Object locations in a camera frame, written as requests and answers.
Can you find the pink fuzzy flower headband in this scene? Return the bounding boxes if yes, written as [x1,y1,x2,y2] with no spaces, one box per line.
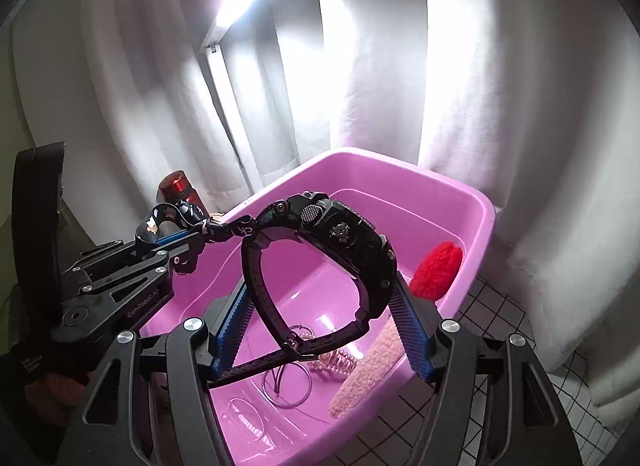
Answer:
[328,241,463,418]

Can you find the black floral lanyard strap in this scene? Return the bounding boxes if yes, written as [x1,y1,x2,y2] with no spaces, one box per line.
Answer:
[134,200,257,246]

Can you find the silver double ring bangles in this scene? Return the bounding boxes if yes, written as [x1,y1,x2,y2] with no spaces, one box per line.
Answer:
[226,323,317,442]

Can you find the pearl hair claw clip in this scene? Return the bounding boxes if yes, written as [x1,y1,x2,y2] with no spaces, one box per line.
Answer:
[308,349,359,380]

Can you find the black digital wrist watch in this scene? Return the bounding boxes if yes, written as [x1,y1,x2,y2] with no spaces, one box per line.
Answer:
[207,192,397,386]

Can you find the person's hand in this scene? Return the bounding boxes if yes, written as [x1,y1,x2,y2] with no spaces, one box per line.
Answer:
[25,374,86,418]

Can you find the red metal water bottle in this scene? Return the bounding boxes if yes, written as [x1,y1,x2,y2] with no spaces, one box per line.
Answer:
[157,170,208,222]

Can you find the white black grid tablecloth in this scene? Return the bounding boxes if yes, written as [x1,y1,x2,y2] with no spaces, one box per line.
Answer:
[327,277,623,465]

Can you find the pink plastic storage bin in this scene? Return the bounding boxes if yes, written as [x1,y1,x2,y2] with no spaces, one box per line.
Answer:
[142,149,496,465]

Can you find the white curtain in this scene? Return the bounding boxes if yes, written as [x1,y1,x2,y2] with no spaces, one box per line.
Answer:
[1,0,639,422]

